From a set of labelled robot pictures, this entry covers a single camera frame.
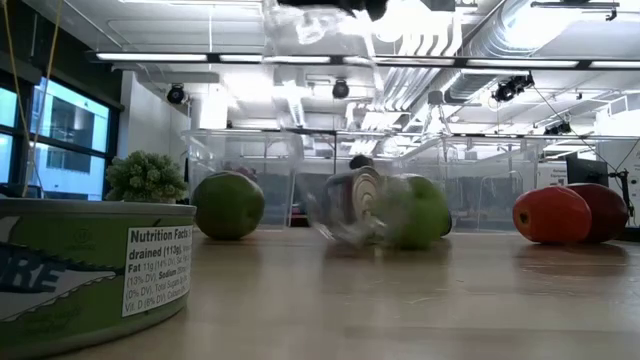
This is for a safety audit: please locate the clear plastic bottle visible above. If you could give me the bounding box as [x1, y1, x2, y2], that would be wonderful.
[422, 89, 454, 146]
[260, 0, 397, 250]

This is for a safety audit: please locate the blue red label can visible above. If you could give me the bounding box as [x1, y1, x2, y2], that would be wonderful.
[322, 166, 384, 241]

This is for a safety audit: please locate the light green apple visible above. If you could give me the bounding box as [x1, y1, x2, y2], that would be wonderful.
[377, 172, 454, 251]

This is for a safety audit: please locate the dark green apple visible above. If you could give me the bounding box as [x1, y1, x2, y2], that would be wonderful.
[191, 170, 266, 241]

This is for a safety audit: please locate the orange red apple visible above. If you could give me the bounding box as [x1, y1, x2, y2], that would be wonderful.
[512, 185, 594, 246]

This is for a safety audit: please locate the green label tuna can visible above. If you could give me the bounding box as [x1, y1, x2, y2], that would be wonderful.
[0, 197, 197, 360]

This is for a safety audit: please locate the clear plastic bin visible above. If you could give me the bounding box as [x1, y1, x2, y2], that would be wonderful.
[394, 135, 540, 235]
[181, 128, 305, 230]

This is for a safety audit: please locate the person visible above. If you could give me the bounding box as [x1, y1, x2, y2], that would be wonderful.
[348, 153, 375, 171]

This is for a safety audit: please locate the long ceiling light strip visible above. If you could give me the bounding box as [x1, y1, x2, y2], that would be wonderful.
[84, 49, 640, 72]

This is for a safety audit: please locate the green artificial plant white pot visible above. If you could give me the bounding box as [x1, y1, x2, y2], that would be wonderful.
[105, 149, 189, 205]

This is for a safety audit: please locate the black framed window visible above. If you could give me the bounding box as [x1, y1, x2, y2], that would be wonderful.
[0, 69, 124, 211]

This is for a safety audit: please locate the black computer monitor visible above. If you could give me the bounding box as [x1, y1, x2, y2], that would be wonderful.
[566, 155, 610, 188]

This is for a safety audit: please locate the dark red apple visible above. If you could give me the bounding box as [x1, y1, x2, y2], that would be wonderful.
[567, 182, 630, 245]

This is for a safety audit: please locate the silver ventilation duct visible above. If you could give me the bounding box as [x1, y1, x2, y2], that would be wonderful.
[443, 0, 621, 105]

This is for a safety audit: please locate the yellow power cable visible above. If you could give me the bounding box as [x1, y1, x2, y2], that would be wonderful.
[0, 0, 64, 199]

